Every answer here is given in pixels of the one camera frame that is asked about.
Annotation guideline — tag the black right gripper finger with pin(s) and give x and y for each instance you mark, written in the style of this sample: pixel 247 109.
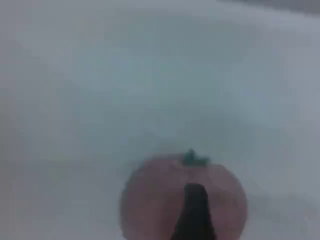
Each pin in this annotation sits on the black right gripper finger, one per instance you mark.
pixel 195 215

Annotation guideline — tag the pink toy peach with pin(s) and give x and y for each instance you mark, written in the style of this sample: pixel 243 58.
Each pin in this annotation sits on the pink toy peach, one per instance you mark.
pixel 150 200

